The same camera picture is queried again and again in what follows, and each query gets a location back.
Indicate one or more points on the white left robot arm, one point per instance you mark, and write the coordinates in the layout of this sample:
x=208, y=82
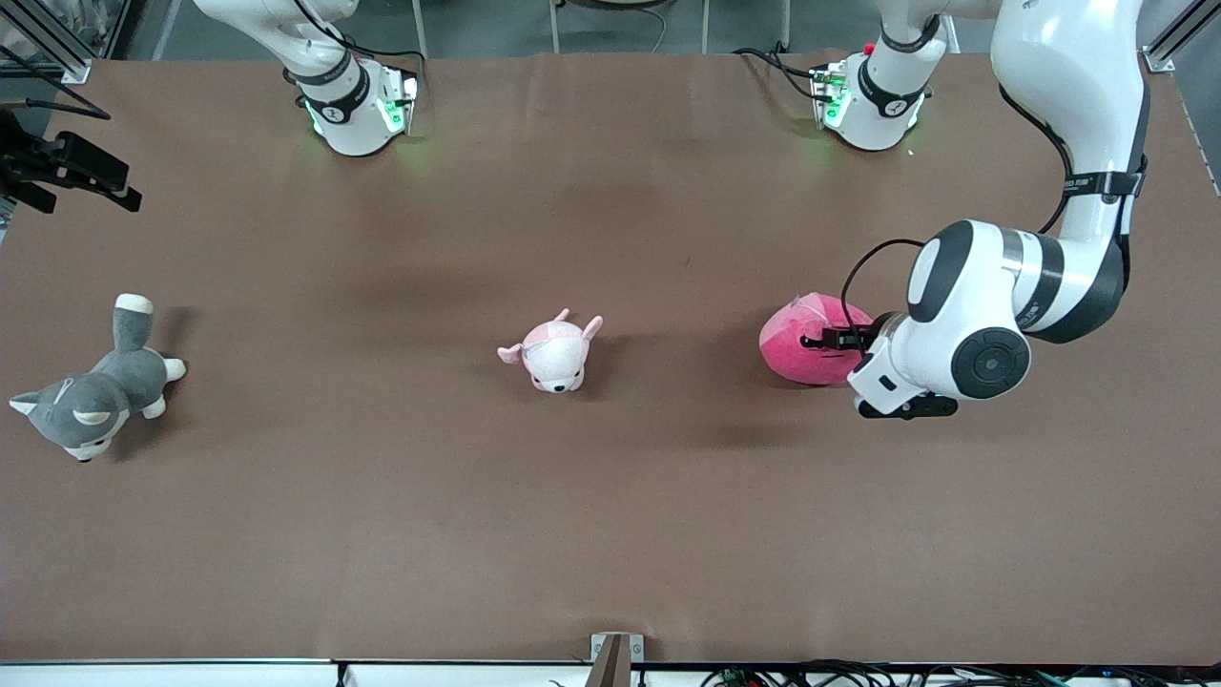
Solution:
x=1068, y=95

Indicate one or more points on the white metal stand leg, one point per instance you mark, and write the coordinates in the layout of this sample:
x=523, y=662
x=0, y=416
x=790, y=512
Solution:
x=419, y=29
x=785, y=24
x=707, y=29
x=555, y=29

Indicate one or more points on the brown table cover sheet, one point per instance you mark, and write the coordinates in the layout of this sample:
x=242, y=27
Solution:
x=668, y=525

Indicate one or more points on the round dark pink plush toy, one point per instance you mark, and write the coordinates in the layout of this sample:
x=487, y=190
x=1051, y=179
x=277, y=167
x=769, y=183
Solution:
x=792, y=353

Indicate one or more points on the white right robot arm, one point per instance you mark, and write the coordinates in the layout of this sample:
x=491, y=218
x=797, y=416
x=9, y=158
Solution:
x=348, y=114

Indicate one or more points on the grey white husky plush toy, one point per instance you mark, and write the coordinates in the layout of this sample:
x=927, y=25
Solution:
x=114, y=382

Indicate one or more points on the silver metal bracket plate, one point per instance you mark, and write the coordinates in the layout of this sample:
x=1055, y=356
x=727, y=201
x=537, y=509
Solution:
x=637, y=649

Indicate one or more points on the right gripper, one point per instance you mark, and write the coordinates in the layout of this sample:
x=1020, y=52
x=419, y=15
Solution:
x=36, y=161

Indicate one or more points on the small light pink plush animal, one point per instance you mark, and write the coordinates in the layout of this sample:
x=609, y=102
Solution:
x=558, y=358

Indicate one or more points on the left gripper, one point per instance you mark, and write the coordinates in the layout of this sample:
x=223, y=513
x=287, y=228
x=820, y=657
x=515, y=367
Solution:
x=867, y=338

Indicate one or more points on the aluminium frame profile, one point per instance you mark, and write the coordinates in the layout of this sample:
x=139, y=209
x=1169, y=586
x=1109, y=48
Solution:
x=57, y=52
x=1162, y=59

